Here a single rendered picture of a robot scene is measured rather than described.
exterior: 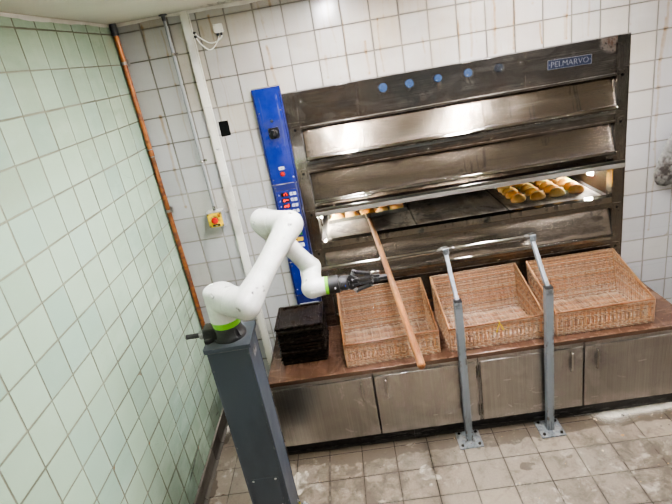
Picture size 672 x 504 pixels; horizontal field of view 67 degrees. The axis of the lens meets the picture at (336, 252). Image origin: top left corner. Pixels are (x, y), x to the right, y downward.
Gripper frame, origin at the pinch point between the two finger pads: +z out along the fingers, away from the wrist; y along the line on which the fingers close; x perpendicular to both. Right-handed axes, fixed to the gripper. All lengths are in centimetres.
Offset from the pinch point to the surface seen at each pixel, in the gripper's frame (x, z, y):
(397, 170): -68, 22, -36
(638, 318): -18, 140, 58
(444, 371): -12, 29, 71
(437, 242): -69, 41, 14
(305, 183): -67, -34, -38
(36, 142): 39, -121, -95
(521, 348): -12, 73, 63
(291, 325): -31, -55, 37
